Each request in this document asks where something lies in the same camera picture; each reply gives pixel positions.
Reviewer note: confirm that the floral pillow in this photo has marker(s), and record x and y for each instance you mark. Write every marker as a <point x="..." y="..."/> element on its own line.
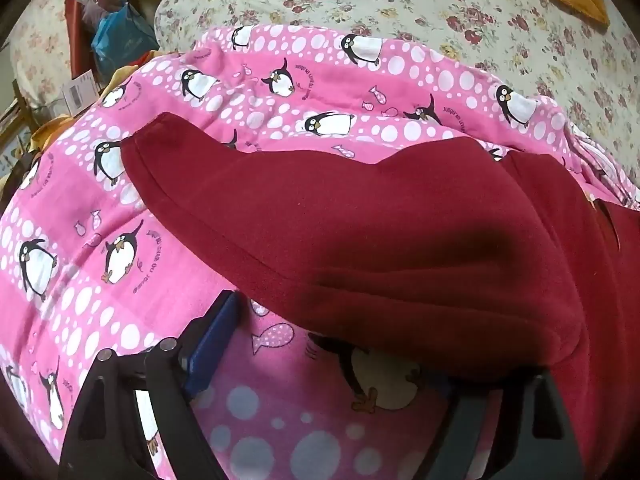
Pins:
<point x="40" y="35"/>

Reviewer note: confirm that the white labelled box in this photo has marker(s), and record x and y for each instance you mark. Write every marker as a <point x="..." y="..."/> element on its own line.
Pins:
<point x="79" y="90"/>

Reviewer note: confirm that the floral bed sheet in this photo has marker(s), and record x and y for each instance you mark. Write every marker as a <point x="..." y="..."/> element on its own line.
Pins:
<point x="400" y="0"/>

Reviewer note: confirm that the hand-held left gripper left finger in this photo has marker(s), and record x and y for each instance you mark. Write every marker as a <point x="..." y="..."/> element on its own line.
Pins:
<point x="212" y="355"/>

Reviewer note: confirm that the dark red fleece garment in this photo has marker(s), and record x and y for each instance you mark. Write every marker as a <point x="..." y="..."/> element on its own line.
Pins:
<point x="375" y="220"/>

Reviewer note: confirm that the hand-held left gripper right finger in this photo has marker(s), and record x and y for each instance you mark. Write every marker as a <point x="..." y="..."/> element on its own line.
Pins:
<point x="547" y="415"/>

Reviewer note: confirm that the blue plastic bag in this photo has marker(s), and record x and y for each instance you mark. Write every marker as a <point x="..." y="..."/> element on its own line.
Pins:
<point x="120" y="35"/>

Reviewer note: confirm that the pink penguin print blanket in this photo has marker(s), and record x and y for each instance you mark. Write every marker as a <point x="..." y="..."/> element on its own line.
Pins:
<point x="75" y="185"/>

